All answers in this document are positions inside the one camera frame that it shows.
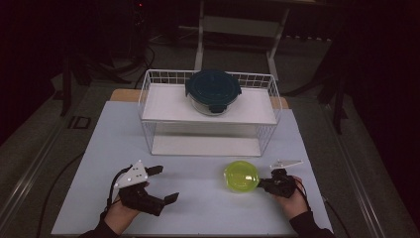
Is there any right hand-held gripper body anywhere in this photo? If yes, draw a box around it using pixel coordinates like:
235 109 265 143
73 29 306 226
265 160 303 199

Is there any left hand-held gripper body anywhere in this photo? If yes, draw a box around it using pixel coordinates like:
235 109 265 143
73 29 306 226
113 160 166 217

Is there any yellow-green translucent bowl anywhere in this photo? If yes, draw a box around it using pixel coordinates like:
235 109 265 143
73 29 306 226
223 160 261 193

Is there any white wire shelf rack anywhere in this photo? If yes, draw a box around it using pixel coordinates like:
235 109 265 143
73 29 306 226
138 68 283 158

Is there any round container with dark lid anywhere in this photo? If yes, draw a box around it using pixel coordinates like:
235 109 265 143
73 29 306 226
184 68 243 117

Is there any person's right hand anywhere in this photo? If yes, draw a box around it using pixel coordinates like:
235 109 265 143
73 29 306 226
273 177 310 221

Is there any person's left hand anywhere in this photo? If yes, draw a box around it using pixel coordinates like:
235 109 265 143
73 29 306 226
103 194 143 236

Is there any pale table sheet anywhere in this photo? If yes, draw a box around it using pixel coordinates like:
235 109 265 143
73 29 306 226
51 100 334 236

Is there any black metal stand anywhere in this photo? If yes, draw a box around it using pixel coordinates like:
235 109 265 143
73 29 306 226
60 56 133 117
283 70 350 135

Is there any dark equipment with red light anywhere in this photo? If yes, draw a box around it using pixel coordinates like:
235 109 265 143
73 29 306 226
131 0 149 62

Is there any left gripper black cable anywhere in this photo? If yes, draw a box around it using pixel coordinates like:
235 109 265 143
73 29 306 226
105 166 134 212

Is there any metal floor rail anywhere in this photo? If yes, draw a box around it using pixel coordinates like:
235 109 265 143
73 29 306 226
321 105 387 238
0 125 70 226

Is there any black floor cable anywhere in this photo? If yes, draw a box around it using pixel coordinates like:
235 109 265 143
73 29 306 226
35 150 87 238

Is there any white metal table frame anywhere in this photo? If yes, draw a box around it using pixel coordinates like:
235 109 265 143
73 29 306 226
177 0 333 82

